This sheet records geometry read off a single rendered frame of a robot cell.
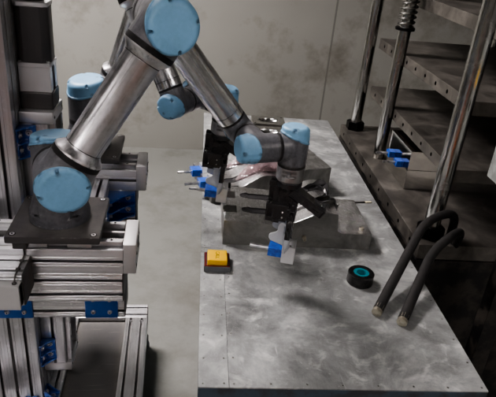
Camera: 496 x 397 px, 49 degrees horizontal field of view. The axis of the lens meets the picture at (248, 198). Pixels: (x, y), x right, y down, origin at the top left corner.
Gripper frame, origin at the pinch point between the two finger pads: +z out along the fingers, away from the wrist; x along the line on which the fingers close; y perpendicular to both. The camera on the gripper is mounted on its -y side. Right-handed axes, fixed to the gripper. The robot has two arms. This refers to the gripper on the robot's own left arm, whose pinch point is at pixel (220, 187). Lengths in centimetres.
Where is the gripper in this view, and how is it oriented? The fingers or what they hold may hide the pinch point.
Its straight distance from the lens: 186.3
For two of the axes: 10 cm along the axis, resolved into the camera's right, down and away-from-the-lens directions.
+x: 0.0, 5.1, -8.6
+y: -9.9, -1.3, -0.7
